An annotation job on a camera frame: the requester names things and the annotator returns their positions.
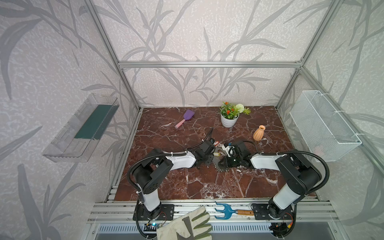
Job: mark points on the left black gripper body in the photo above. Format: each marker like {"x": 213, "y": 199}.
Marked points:
{"x": 207, "y": 153}

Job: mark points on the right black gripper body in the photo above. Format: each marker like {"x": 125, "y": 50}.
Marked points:
{"x": 229, "y": 157}

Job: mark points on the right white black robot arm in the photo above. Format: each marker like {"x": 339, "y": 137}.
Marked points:
{"x": 304, "y": 172}

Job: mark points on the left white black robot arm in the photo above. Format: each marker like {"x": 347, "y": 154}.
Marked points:
{"x": 148, "y": 174}

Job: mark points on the small terracotta vase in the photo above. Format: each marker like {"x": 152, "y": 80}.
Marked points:
{"x": 259, "y": 133}

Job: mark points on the purple pink toy spatula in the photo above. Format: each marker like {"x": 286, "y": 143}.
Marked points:
{"x": 187, "y": 116}

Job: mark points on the white pot with flowers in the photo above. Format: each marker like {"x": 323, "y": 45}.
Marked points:
{"x": 230, "y": 113}

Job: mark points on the blue garden hand fork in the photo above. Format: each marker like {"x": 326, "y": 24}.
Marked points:
{"x": 228, "y": 212}

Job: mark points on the white green work glove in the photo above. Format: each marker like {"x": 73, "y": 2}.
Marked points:
{"x": 192, "y": 226}

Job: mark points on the green circuit board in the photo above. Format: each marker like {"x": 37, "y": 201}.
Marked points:
{"x": 151, "y": 227}

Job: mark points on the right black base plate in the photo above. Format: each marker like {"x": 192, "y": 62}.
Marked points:
{"x": 264, "y": 212}

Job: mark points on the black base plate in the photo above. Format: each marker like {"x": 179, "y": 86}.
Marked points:
{"x": 264, "y": 212}
{"x": 164, "y": 212}

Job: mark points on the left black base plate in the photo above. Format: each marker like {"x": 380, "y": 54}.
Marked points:
{"x": 164, "y": 212}

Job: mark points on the white wire mesh basket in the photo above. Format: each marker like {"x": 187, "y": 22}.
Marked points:
{"x": 325, "y": 131}

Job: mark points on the clear plastic wall tray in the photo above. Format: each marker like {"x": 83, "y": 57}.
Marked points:
{"x": 79, "y": 137}

